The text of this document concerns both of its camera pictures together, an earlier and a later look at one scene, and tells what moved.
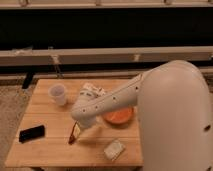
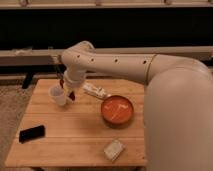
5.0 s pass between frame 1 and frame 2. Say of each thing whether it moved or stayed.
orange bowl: stayed
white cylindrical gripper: moved
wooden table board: stayed
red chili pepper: moved
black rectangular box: stayed
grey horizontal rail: stayed
